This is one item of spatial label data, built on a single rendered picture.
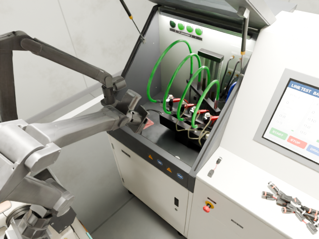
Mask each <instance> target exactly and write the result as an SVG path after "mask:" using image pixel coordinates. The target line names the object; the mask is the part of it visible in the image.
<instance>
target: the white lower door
mask: <svg viewBox="0 0 319 239"><path fill-rule="evenodd" d="M110 138H111V141H112V143H111V144H112V147H113V149H114V151H115V155H116V158H117V161H118V165H119V168H120V171H121V174H122V181H123V182H124V185H125V186H126V187H127V188H129V189H130V190H131V191H132V192H133V193H135V194H136V195H137V196H138V197H140V198H141V199H142V200H143V201H144V202H146V203H147V204H148V205H149V206H150V207H151V208H153V209H154V210H155V211H156V212H157V213H159V214H160V215H161V216H162V217H164V218H165V219H166V220H167V221H168V222H170V223H171V224H172V225H173V226H175V227H176V228H177V229H178V230H179V231H181V232H182V233H183V234H184V233H185V225H186V217H187V209H188V197H189V190H188V189H186V188H185V187H183V186H182V185H180V184H179V183H177V182H176V181H175V180H173V179H172V178H170V177H169V176H167V175H166V174H165V173H163V172H162V171H160V170H159V169H158V168H156V167H155V166H153V165H152V164H150V163H149V162H148V161H146V160H145V159H143V158H142V157H141V156H139V155H138V154H136V153H135V152H133V151H132V150H130V149H129V148H128V147H126V146H125V145H124V144H122V143H121V142H119V141H118V140H116V139H115V138H113V137H112V136H111V135H110Z"/></svg>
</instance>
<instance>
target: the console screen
mask: <svg viewBox="0 0 319 239"><path fill-rule="evenodd" d="M253 140H255V141H258V142H260V143H262V144H264V145H266V146H268V147H270V148H272V149H274V150H276V151H278V152H280V153H282V154H284V155H286V156H288V157H290V158H292V159H294V160H296V161H298V162H300V163H302V164H304V165H306V166H308V167H310V168H312V169H314V170H316V171H318V172H319V78H318V77H315V76H312V75H309V74H305V73H302V72H299V71H295V70H292V69H290V68H287V67H285V69H284V71H283V73H282V76H281V78H280V80H279V82H278V84H277V87H276V89H275V91H274V93H273V95H272V98H271V100H270V102H269V104H268V107H267V109H266V111H265V113H264V115H263V118H262V120H261V122H260V124H259V126H258V129H257V131H256V133H255V135H254V137H253Z"/></svg>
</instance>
